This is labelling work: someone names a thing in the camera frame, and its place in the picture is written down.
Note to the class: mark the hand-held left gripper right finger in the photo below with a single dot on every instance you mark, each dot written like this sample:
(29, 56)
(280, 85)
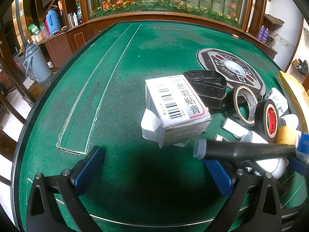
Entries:
(219, 177)

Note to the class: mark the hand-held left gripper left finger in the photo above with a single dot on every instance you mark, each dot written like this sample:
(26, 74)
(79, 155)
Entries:
(89, 169)

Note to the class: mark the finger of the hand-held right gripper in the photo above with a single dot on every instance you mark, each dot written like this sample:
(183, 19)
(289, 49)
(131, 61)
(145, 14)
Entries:
(298, 166)
(303, 146)

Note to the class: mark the yellow tape roll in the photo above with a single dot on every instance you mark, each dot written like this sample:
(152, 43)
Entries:
(287, 135)

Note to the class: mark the large white round container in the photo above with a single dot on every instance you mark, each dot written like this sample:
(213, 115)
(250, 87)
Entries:
(272, 167)

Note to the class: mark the black marker grey cap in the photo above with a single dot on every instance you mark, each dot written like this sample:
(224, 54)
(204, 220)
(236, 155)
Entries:
(241, 149)

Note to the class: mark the white tube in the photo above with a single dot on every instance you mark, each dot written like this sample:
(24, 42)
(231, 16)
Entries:
(235, 128)

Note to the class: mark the black tape roll red label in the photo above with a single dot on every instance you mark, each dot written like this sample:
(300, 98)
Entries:
(262, 116)

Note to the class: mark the small white box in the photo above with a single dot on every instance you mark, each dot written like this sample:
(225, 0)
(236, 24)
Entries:
(277, 100)

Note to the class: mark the yellow rimmed tray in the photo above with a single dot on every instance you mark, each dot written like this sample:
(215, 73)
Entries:
(293, 87)

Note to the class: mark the black tape roll beige core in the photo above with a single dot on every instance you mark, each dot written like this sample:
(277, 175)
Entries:
(230, 99)

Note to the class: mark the white barcode medicine box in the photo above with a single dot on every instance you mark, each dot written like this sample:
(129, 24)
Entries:
(176, 106)

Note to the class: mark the black plastic case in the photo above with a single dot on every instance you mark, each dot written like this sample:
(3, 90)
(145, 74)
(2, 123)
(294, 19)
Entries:
(210, 87)

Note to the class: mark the black tool on shelf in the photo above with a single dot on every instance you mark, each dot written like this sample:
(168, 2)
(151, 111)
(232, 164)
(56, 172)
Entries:
(301, 65)

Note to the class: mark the wooden chair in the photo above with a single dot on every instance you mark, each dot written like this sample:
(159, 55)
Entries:
(24, 89)

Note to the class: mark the round table control panel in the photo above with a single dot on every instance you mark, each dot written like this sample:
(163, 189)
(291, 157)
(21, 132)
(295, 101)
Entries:
(224, 62)

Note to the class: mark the purple bottle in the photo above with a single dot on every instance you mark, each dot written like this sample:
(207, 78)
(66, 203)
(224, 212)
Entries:
(265, 33)
(260, 32)

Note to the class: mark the grey thermos kettle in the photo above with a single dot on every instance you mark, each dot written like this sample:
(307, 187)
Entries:
(36, 62)

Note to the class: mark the wooden partition cabinet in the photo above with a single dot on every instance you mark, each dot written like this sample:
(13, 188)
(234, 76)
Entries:
(79, 36)

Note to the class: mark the steel flask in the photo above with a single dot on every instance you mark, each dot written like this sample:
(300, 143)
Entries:
(70, 20)

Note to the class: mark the small white bottle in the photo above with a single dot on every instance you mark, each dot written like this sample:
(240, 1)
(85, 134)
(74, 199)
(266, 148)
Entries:
(75, 19)

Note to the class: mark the green packet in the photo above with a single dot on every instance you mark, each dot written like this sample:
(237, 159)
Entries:
(33, 29)

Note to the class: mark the blue thermos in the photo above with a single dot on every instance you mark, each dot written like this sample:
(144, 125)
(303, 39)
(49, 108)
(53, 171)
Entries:
(52, 21)

